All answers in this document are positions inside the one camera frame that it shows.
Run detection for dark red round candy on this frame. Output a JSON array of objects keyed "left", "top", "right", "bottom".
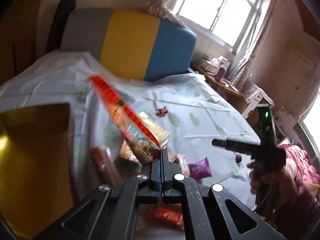
[{"left": 235, "top": 154, "right": 242, "bottom": 164}]

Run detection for person's right hand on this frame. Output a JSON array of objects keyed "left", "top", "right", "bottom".
[{"left": 249, "top": 158, "right": 297, "bottom": 203}]

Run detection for pink quilt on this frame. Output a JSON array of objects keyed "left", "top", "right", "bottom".
[{"left": 278, "top": 137, "right": 319, "bottom": 184}]

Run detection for small red candy wrapper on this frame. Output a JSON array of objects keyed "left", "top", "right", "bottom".
[{"left": 156, "top": 107, "right": 168, "bottom": 117}]

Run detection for purple snack packet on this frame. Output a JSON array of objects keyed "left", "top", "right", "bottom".
[{"left": 188, "top": 157, "right": 212, "bottom": 180}]

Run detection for gold gift box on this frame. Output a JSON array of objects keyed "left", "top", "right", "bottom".
[{"left": 1, "top": 103, "right": 74, "bottom": 239}]

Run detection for white cloud-print tablecloth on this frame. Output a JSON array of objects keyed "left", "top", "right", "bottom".
[{"left": 1, "top": 52, "right": 260, "bottom": 209}]

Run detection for orange snack bag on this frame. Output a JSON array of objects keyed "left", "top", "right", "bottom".
[{"left": 88, "top": 75, "right": 161, "bottom": 150}]

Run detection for person's forearm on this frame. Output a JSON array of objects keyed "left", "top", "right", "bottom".
[{"left": 274, "top": 158, "right": 319, "bottom": 239}]

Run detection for red wedding candy bag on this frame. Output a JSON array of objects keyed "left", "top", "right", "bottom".
[{"left": 148, "top": 203, "right": 184, "bottom": 230}]

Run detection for wooden side table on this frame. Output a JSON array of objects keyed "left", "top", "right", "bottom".
[{"left": 190, "top": 62, "right": 247, "bottom": 108}]

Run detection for window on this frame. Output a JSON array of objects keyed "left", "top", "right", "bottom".
[{"left": 172, "top": 0, "right": 257, "bottom": 47}]

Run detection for grey yellow blue headboard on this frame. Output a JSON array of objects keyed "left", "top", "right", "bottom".
[{"left": 60, "top": 8, "right": 196, "bottom": 82}]

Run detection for rice cracker packet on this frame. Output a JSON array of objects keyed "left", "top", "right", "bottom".
[{"left": 116, "top": 111, "right": 169, "bottom": 165}]

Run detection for white stool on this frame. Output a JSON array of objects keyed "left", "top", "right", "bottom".
[{"left": 241, "top": 86, "right": 274, "bottom": 119}]

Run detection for purple box on side table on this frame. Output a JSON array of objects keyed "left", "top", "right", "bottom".
[{"left": 215, "top": 67, "right": 226, "bottom": 82}]

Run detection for tissue box on side table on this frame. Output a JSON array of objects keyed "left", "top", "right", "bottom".
[{"left": 200, "top": 54, "right": 230, "bottom": 75}]

